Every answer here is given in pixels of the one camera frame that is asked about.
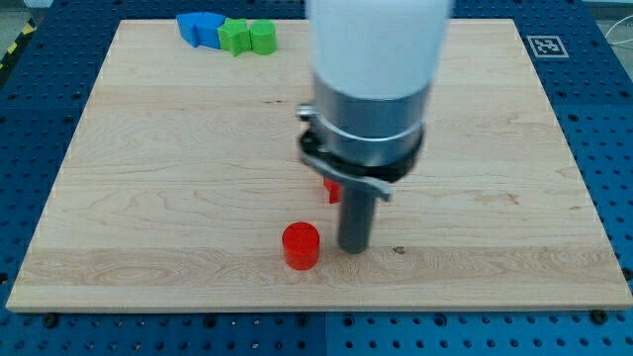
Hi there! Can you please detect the red cylinder block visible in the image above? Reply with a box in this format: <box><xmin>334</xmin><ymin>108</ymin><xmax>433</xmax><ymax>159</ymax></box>
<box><xmin>282</xmin><ymin>222</ymin><xmax>320</xmax><ymax>271</ymax></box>

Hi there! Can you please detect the green cylinder block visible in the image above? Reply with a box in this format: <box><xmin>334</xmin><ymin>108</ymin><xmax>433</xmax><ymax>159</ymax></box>
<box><xmin>249</xmin><ymin>19</ymin><xmax>277</xmax><ymax>55</ymax></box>

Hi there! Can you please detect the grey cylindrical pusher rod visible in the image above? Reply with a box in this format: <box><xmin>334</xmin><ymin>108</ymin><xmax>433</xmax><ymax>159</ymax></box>
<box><xmin>337</xmin><ymin>186</ymin><xmax>376</xmax><ymax>254</ymax></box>

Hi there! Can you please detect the blue crescent block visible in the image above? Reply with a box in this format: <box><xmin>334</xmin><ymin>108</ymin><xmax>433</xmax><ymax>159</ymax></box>
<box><xmin>176</xmin><ymin>12</ymin><xmax>202</xmax><ymax>47</ymax></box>

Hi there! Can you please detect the white cable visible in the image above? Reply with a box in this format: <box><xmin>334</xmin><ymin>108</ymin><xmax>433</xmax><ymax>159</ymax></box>
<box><xmin>602</xmin><ymin>13</ymin><xmax>633</xmax><ymax>48</ymax></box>

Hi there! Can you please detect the white fiducial marker tag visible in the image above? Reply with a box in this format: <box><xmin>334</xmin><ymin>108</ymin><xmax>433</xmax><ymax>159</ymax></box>
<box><xmin>526</xmin><ymin>35</ymin><xmax>569</xmax><ymax>58</ymax></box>

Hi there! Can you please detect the green star block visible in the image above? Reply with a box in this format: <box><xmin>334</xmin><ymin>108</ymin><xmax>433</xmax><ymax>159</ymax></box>
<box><xmin>218</xmin><ymin>18</ymin><xmax>252</xmax><ymax>56</ymax></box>

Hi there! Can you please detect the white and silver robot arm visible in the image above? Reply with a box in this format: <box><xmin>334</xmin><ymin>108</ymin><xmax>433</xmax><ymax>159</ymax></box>
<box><xmin>297</xmin><ymin>0</ymin><xmax>453</xmax><ymax>254</ymax></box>

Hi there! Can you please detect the red star block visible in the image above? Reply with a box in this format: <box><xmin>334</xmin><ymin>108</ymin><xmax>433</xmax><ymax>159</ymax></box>
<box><xmin>322</xmin><ymin>177</ymin><xmax>340</xmax><ymax>204</ymax></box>

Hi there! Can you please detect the blue pentagon block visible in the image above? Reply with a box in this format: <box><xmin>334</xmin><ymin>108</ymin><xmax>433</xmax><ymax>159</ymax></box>
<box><xmin>196</xmin><ymin>12</ymin><xmax>226</xmax><ymax>49</ymax></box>

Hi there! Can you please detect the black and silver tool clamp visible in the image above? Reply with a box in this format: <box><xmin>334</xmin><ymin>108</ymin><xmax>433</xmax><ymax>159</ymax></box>
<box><xmin>297</xmin><ymin>103</ymin><xmax>424</xmax><ymax>201</ymax></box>

